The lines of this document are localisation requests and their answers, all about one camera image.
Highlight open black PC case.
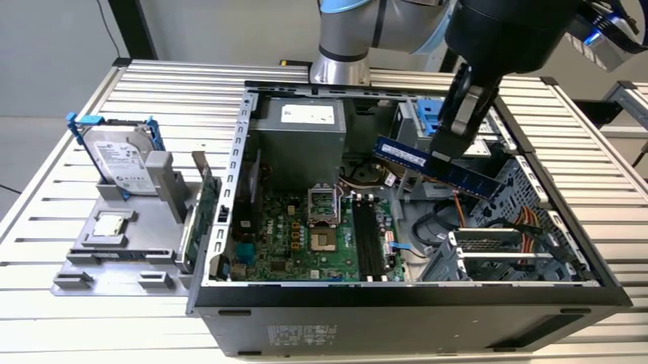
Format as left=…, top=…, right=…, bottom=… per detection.
left=185, top=79, right=633, bottom=357

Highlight round black speaker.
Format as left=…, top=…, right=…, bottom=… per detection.
left=349, top=162, right=386, bottom=187

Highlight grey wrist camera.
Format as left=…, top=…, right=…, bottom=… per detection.
left=564, top=32, right=640, bottom=74

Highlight neighbouring aluminium table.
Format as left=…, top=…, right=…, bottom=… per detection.
left=600, top=79, right=648, bottom=168

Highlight coiled black cables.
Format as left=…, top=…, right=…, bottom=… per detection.
left=412, top=210, right=460, bottom=253

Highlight blue drive latch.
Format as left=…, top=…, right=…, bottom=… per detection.
left=416, top=97, right=448, bottom=137

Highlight blue RAM stick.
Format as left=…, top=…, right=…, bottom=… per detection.
left=373, top=135, right=508, bottom=200

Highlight thin orange wire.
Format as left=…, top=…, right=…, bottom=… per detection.
left=452, top=191, right=468, bottom=228

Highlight black table bracket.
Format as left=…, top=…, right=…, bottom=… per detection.
left=571, top=99, right=624, bottom=126

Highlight green motherboard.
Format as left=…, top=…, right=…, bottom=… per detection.
left=230, top=191, right=406, bottom=284

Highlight grey parts rack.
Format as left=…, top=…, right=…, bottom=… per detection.
left=48, top=151, right=223, bottom=299

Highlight grey disk bay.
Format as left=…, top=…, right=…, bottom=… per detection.
left=418, top=226, right=592, bottom=284

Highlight silver hard disk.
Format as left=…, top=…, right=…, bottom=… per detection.
left=80, top=124, right=159, bottom=196

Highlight metal optical drive cage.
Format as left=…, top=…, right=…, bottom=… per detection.
left=392, top=97, right=511, bottom=200

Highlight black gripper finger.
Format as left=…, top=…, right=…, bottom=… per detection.
left=429, top=64, right=503, bottom=160

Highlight blue disk carrier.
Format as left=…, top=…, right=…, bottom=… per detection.
left=64, top=111, right=166, bottom=200

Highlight grey power supply unit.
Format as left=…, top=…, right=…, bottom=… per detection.
left=250, top=96, right=349, bottom=190

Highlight orange yellow wire bundle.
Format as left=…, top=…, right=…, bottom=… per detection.
left=512, top=206, right=547, bottom=261

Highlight green graphics card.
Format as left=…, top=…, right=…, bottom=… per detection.
left=174, top=150, right=223, bottom=275

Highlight CPU socket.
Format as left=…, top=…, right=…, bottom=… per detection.
left=307, top=225, right=341, bottom=255

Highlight metal socket cover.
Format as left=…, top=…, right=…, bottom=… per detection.
left=307, top=181, right=340, bottom=228

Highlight black frame post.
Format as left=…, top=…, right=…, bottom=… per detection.
left=108, top=0, right=158, bottom=61

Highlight silver CPU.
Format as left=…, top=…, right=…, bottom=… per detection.
left=94, top=214, right=127, bottom=237

